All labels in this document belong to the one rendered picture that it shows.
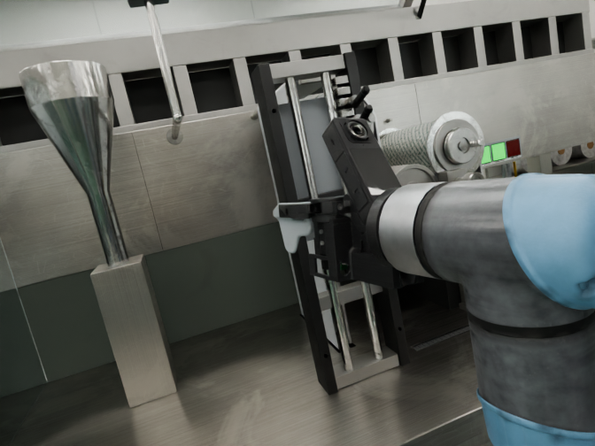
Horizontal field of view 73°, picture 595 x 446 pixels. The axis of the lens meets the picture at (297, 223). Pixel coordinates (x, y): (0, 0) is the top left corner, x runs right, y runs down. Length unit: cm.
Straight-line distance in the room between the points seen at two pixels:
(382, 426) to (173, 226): 68
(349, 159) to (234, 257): 75
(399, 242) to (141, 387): 67
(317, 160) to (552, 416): 50
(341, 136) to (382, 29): 92
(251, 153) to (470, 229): 87
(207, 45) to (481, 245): 96
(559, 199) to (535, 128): 134
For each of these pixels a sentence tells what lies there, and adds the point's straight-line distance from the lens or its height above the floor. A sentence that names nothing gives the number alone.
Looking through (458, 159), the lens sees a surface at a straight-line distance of 92.
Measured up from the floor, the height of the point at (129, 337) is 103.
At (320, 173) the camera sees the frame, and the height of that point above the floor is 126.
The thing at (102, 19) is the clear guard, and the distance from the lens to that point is 113.
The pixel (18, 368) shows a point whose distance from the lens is 106.
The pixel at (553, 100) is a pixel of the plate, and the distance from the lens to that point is 166.
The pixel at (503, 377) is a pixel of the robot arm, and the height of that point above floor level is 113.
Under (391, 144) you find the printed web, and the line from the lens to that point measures 105.
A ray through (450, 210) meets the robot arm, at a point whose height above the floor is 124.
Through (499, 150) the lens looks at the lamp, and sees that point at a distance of 147.
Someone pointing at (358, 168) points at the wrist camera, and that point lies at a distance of 38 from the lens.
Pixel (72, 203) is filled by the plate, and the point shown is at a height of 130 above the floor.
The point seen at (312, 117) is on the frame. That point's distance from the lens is 68.
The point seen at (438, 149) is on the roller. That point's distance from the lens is 91.
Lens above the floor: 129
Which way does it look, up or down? 9 degrees down
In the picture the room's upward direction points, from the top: 12 degrees counter-clockwise
